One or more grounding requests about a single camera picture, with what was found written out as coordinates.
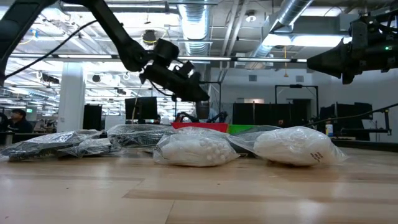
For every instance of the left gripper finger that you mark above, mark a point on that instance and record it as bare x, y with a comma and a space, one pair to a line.
189, 97
196, 89

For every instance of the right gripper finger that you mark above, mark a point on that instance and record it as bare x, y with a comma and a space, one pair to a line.
348, 78
332, 63

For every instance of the clear bag of cotton balls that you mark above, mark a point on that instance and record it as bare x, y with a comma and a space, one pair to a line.
192, 152

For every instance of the clear bag with black item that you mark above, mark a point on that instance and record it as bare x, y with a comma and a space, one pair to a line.
37, 146
136, 137
90, 146

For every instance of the large cotton bag with print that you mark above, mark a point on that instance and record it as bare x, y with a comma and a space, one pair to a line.
295, 146

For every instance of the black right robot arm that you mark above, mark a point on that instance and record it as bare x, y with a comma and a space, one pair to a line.
392, 40

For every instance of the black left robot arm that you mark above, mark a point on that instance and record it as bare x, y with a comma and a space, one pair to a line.
121, 37

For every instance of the neighbouring station robot arm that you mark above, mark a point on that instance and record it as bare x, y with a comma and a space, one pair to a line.
219, 117
186, 117

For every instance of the dark desk monitors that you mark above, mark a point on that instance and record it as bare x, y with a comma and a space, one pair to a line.
348, 109

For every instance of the red plastic basket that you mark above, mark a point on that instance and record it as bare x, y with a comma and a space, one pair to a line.
202, 126

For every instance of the long ceiling light strip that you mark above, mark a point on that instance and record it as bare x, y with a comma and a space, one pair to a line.
202, 58

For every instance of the black computer monitor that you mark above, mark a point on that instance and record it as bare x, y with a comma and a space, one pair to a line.
146, 109

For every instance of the black ceiling device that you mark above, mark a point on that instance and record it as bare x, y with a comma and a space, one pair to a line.
149, 36

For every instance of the white bottle with blue label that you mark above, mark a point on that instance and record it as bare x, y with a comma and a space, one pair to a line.
329, 130

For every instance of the green plastic basket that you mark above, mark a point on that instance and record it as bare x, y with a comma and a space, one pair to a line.
239, 128

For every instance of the black partition screen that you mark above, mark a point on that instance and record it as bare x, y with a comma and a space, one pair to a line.
264, 113

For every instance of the black cabinet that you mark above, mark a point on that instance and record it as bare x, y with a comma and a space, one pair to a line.
92, 118

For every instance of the white ceiling detector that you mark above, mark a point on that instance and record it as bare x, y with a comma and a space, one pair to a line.
250, 16

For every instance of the white building pillar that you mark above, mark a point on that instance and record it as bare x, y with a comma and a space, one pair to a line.
71, 99

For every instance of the person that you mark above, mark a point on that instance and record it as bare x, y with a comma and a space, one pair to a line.
18, 124

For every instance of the black robot station frame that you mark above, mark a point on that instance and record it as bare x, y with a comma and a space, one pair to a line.
214, 82
295, 86

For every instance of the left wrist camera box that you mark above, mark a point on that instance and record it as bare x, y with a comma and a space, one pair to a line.
185, 70

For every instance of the silver round ventilation duct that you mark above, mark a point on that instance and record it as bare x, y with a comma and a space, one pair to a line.
194, 25

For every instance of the silver slanted ventilation duct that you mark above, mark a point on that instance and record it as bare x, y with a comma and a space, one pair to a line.
292, 11

